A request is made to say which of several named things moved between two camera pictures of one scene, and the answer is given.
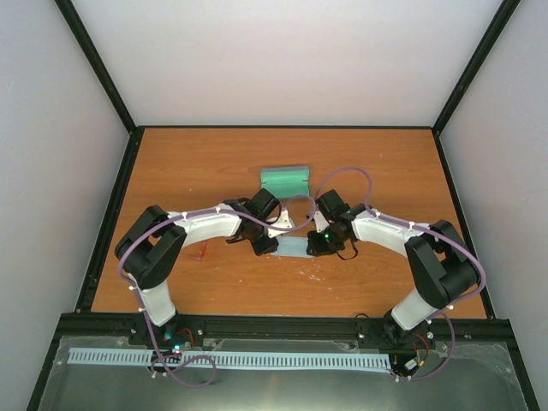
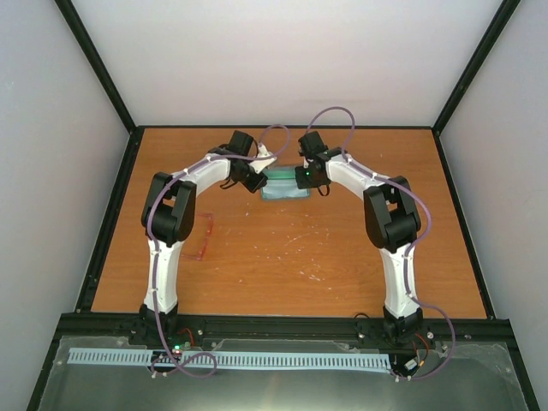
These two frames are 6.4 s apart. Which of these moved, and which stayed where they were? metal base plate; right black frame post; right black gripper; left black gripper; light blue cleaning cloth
Moved: left black gripper; right black gripper; light blue cleaning cloth
Stayed: metal base plate; right black frame post
